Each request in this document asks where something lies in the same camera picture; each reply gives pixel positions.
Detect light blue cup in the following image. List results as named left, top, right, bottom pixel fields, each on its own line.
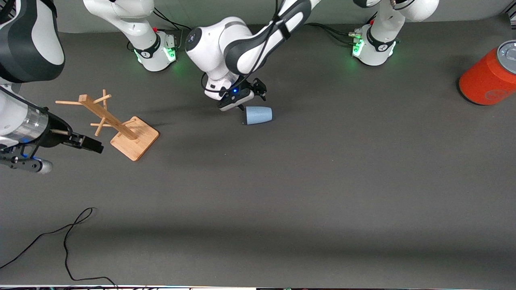
left=244, top=106, right=273, bottom=126

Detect wooden cup rack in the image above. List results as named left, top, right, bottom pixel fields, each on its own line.
left=55, top=89, right=160, bottom=162

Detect orange cylindrical can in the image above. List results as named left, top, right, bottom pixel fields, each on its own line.
left=459, top=39, right=516, bottom=106

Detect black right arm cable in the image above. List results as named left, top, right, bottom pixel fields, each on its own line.
left=0, top=87, right=74, bottom=137

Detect black left arm base cables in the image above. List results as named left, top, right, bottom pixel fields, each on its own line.
left=304, top=8, right=377, bottom=46

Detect black arm base cables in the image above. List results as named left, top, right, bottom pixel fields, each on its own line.
left=127, top=8, right=192, bottom=52
left=304, top=8, right=377, bottom=46

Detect thin black loose cable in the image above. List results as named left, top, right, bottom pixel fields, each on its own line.
left=0, top=207, right=118, bottom=289

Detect black right arm base cables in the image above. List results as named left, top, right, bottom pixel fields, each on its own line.
left=127, top=8, right=192, bottom=52

